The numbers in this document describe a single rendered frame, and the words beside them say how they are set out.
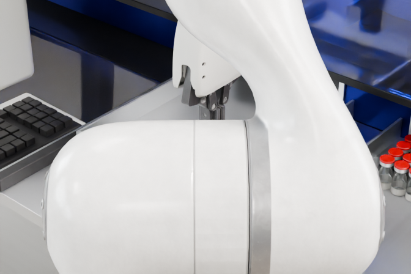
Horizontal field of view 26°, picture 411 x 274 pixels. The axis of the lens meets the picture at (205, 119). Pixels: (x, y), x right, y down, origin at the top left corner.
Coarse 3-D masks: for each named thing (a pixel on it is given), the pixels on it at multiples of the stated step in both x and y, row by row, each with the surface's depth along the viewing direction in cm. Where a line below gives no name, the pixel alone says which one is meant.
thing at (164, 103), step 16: (240, 80) 150; (144, 96) 138; (160, 96) 142; (176, 96) 145; (240, 96) 145; (112, 112) 134; (128, 112) 137; (144, 112) 140; (160, 112) 141; (176, 112) 141; (192, 112) 141; (240, 112) 141; (352, 112) 138
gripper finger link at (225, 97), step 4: (228, 84) 116; (224, 88) 116; (228, 88) 116; (224, 92) 116; (228, 92) 117; (220, 96) 116; (224, 96) 116; (228, 96) 117; (220, 100) 117; (224, 100) 117
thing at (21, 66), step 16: (0, 0) 155; (16, 0) 158; (0, 16) 156; (16, 16) 159; (0, 32) 157; (16, 32) 160; (0, 48) 159; (16, 48) 161; (0, 64) 160; (16, 64) 163; (32, 64) 166; (0, 80) 161; (16, 80) 164
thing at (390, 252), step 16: (400, 128) 133; (368, 144) 126; (384, 144) 131; (384, 192) 122; (400, 208) 119; (400, 224) 116; (384, 240) 113; (400, 240) 113; (384, 256) 110; (400, 256) 110; (368, 272) 108; (384, 272) 108; (400, 272) 108
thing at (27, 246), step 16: (0, 208) 210; (0, 224) 214; (16, 224) 208; (32, 224) 203; (0, 240) 217; (16, 240) 211; (32, 240) 206; (0, 256) 220; (16, 256) 215; (32, 256) 209; (48, 256) 204; (0, 272) 224; (16, 272) 218; (32, 272) 212; (48, 272) 207
